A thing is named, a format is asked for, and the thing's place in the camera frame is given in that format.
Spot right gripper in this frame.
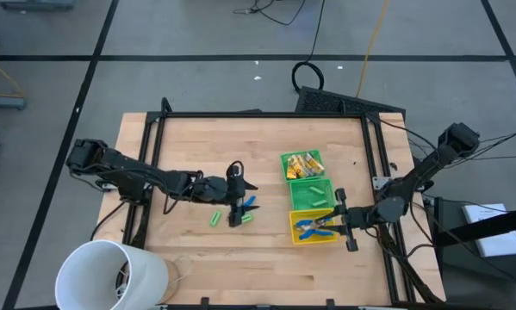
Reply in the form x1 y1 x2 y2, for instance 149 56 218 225
315 187 370 253

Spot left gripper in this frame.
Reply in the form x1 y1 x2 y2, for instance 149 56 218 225
226 170 261 228

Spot blue-handled pliers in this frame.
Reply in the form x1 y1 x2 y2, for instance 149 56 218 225
233 195 257 216
298 228 336 241
295 218 330 229

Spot medium green plastic basket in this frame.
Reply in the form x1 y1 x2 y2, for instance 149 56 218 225
289 177 338 212

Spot yellow plastic basket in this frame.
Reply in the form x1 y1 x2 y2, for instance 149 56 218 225
289 208 341 246

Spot small green plastic basket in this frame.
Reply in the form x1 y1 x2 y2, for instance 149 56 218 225
280 148 326 182

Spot black mesh computer case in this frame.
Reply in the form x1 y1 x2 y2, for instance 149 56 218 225
294 85 407 116

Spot black side table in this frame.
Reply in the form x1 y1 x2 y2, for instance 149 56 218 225
432 195 516 310

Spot black metal beam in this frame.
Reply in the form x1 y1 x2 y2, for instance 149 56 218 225
437 205 516 248

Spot white booklet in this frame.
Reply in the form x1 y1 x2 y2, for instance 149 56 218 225
462 203 516 258

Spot grey stand foot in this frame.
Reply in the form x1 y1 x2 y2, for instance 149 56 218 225
0 0 76 11
0 94 28 112

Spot black aluminium table frame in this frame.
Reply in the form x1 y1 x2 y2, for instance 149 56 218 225
120 96 446 309

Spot black arm base cable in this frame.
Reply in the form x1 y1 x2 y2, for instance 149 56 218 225
89 199 129 242

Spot black coiled cable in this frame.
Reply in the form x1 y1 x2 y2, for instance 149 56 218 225
290 0 327 94

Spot yellow cable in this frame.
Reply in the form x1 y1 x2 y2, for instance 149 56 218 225
355 0 390 98
0 50 26 98

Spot black cable with plug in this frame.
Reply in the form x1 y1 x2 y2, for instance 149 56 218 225
233 0 307 27

